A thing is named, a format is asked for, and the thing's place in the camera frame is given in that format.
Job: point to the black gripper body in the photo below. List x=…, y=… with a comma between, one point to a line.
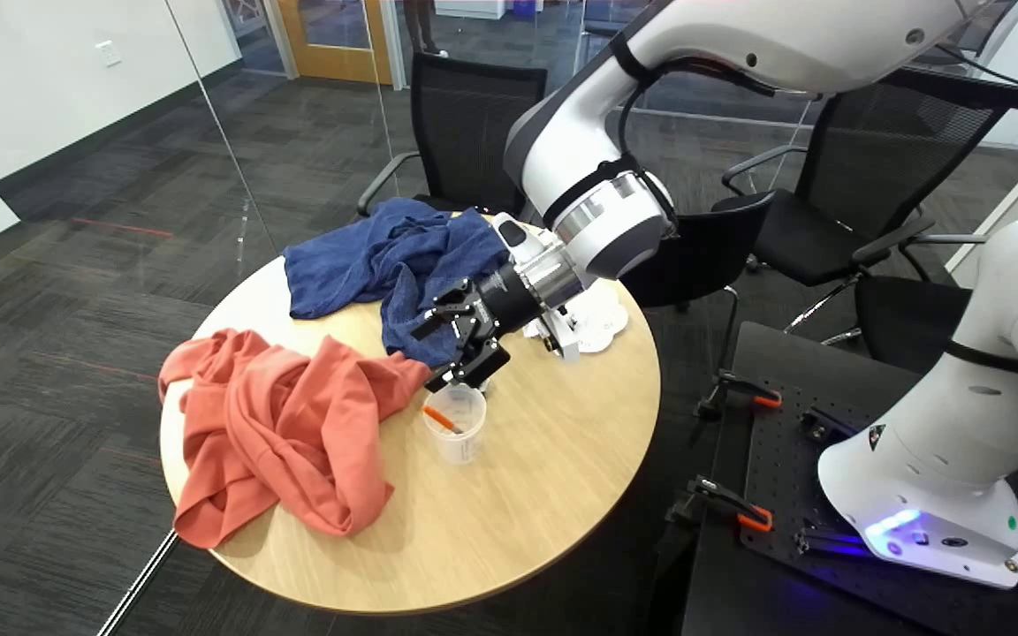
x=515, y=296

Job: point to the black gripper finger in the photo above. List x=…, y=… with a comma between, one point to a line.
x=449, y=316
x=476, y=367

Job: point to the orange and silver pen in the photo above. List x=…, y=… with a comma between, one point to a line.
x=440, y=420

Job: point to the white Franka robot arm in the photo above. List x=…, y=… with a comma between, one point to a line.
x=770, y=39

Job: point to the clear plastic measuring cup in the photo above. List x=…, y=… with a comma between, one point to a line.
x=456, y=438

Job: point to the blue cloth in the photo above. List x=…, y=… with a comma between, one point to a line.
x=381, y=254

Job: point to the white paper doily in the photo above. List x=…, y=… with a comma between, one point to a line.
x=605, y=322

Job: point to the black mesh-back office chair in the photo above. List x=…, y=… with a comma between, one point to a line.
x=469, y=117

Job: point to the orange cloth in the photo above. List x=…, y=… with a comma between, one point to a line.
x=283, y=437

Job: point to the black and orange clamp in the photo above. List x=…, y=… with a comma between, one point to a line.
x=742, y=395
x=727, y=506

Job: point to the wooden door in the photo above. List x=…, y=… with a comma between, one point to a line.
x=339, y=39

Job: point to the black robot cart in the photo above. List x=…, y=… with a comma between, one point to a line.
x=723, y=588

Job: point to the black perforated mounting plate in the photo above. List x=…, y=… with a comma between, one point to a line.
x=805, y=473

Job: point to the white wall switch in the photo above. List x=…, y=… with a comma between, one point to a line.
x=106, y=53

